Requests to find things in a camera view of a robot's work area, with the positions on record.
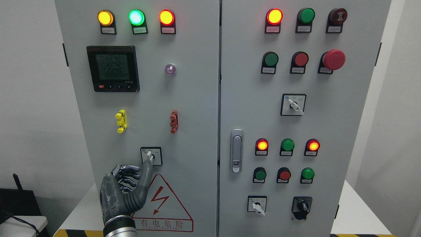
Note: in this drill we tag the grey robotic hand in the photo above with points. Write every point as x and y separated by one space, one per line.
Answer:
125 189

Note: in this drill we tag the white rotary selector switch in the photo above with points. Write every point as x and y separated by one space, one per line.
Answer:
154 154

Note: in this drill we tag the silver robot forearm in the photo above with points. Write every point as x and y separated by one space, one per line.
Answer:
120 226

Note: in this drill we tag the small clear bulb light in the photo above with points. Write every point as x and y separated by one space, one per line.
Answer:
170 69

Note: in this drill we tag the yellow indicator light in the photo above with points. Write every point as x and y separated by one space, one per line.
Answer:
107 22

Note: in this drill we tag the green lit indicator light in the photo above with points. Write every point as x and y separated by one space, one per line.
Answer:
138 22

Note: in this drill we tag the red electrical hazard sticker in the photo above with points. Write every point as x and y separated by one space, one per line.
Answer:
163 210

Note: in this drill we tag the yellow terminal connector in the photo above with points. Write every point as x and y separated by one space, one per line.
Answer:
121 121

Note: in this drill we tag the red terminal connector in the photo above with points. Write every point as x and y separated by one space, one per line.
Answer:
174 124

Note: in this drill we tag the black box with antenna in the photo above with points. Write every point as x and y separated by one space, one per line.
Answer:
17 202

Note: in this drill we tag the black digital power meter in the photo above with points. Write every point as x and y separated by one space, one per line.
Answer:
113 68

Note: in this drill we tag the green push button lower left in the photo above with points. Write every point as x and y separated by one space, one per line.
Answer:
259 175

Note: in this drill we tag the green push button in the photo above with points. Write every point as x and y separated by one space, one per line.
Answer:
259 175
304 21
307 176

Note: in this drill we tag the red lit indicator lower left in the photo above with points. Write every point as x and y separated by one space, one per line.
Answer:
261 147

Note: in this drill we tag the grey electrical control cabinet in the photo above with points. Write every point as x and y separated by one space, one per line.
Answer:
218 49

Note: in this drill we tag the red push button lower middle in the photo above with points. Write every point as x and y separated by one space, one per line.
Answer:
283 175

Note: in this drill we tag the green indicator lower middle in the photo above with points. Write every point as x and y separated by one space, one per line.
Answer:
287 147

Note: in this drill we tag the red lit indicator light left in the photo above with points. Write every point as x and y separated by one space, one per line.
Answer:
167 22

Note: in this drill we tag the green push button lower right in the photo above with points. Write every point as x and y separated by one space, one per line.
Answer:
307 176

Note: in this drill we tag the red lit indicator lower right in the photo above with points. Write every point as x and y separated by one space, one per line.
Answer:
311 148

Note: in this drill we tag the green push button second row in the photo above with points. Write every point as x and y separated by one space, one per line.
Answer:
269 63

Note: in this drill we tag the red push button second row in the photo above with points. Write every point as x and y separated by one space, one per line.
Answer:
299 61

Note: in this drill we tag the red lit indicator top right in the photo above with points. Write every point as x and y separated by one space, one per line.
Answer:
273 21

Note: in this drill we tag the red emergency stop button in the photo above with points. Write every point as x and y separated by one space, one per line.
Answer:
332 60

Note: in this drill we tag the green push button top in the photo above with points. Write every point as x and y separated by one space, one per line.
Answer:
304 21

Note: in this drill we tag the dark red buzzer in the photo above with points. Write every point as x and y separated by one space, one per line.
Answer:
335 20

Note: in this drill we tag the white device with cable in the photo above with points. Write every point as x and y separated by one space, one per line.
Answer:
13 228

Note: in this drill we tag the silver door latch handle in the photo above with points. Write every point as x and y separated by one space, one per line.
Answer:
236 150

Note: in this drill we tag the white rotary switch bottom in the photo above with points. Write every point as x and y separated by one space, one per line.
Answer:
257 204

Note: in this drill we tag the black key selector switch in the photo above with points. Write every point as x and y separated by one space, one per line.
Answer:
301 207

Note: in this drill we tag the white rotary switch upper right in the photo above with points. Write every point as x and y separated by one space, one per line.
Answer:
293 104

